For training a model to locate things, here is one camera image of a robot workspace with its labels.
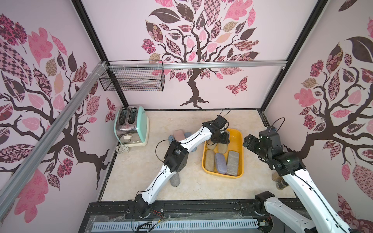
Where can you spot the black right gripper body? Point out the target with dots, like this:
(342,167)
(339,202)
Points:
(251,142)

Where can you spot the grey fabric glasses case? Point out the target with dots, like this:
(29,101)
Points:
(175,180)

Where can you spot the yellow plastic storage tray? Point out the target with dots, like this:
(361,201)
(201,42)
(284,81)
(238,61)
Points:
(235,144)

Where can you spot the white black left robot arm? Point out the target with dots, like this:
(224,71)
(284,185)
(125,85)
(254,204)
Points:
(175,161)

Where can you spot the lavender glasses case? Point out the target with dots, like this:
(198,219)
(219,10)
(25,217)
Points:
(220,163)

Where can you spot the blue glasses case left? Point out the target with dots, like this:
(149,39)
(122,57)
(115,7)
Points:
(171,139)

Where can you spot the white slotted cable duct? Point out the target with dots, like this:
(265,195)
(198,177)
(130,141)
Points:
(174,225)

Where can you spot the blue glasses case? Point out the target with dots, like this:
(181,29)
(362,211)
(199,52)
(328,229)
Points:
(191,141)
(171,139)

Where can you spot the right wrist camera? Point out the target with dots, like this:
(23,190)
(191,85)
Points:
(269,139)

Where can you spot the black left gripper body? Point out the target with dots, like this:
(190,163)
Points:
(220,137)

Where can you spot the blue glasses case middle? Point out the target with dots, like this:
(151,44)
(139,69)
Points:
(191,141)

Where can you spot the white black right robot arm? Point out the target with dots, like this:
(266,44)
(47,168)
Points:
(323,218)

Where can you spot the black wire basket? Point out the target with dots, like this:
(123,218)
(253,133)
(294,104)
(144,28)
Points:
(134,75)

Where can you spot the pink glasses case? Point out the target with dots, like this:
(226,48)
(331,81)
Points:
(179,135)

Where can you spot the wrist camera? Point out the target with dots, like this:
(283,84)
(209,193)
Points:
(221,123)
(269,139)

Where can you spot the aluminium frame rail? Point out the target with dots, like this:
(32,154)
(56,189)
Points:
(198,64)
(23,174)

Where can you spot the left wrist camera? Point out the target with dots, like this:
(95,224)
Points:
(221,123)

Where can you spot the aluminium frame rail left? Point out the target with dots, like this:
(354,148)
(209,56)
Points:
(23,174)

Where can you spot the tan glasses case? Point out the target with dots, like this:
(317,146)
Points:
(210,160)
(211,145)
(222,148)

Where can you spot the mint chrome toaster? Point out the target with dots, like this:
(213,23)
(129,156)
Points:
(132,126)

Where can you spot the aluminium frame rail back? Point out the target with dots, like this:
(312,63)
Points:
(198,64)

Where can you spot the grey rectangular glasses case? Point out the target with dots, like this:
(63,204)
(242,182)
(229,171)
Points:
(233,163)

